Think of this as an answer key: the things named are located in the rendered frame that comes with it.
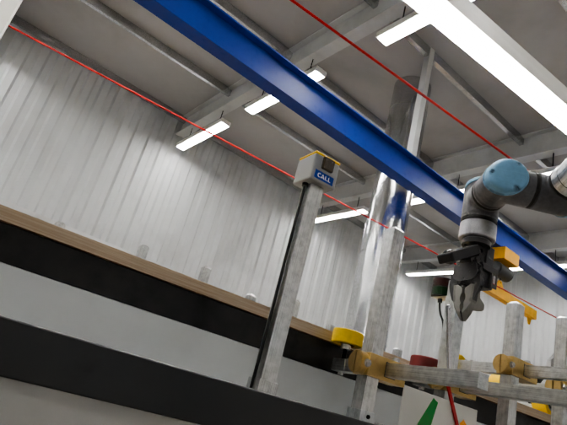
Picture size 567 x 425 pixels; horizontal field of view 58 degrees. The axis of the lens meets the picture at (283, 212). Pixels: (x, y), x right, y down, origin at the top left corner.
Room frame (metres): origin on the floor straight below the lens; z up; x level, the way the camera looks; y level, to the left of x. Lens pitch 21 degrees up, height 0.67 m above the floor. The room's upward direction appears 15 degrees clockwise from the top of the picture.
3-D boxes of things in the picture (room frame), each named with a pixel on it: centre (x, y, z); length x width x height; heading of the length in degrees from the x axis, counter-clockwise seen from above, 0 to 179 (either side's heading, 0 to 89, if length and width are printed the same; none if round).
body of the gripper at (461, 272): (1.20, -0.50, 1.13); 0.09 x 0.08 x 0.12; 118
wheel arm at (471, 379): (1.14, -0.34, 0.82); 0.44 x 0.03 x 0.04; 28
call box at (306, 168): (1.05, -0.05, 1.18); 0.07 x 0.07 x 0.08; 28
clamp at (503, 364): (1.41, -0.74, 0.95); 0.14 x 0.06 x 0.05; 118
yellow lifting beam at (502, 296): (5.88, -2.80, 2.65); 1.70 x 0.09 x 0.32; 124
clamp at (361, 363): (1.18, -0.30, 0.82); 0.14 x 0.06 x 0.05; 118
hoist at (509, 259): (5.88, -2.80, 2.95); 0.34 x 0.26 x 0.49; 124
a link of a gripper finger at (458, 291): (1.21, -0.49, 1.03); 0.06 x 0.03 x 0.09; 118
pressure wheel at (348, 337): (1.32, -0.24, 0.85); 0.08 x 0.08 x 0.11
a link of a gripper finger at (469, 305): (1.18, -0.51, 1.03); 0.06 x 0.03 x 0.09; 118
